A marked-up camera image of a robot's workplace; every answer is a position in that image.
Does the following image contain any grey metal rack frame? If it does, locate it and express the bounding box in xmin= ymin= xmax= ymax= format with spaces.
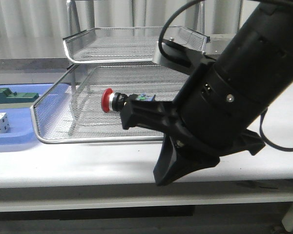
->
xmin=65 ymin=0 xmax=210 ymax=136

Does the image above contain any red emergency stop button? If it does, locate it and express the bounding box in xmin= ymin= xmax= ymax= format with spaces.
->
xmin=101 ymin=88 xmax=156 ymax=114

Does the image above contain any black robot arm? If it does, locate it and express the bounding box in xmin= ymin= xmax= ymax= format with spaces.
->
xmin=120 ymin=0 xmax=293 ymax=186

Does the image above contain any blue plastic tray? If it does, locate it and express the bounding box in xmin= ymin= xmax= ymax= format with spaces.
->
xmin=0 ymin=83 xmax=70 ymax=146

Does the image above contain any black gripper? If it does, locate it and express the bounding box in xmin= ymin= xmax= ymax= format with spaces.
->
xmin=120 ymin=62 xmax=265 ymax=186

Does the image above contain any green terminal block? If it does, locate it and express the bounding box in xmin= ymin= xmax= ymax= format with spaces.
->
xmin=0 ymin=88 xmax=39 ymax=104

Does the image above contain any grey stone back counter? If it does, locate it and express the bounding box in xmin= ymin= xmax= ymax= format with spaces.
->
xmin=0 ymin=33 xmax=237 ymax=81

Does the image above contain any white table leg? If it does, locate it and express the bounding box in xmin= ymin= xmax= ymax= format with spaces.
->
xmin=281 ymin=203 xmax=293 ymax=232

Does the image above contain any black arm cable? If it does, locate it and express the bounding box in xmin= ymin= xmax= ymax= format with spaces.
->
xmin=158 ymin=0 xmax=293 ymax=152

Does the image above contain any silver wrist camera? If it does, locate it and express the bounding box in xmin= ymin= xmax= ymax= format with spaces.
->
xmin=152 ymin=39 xmax=216 ymax=75

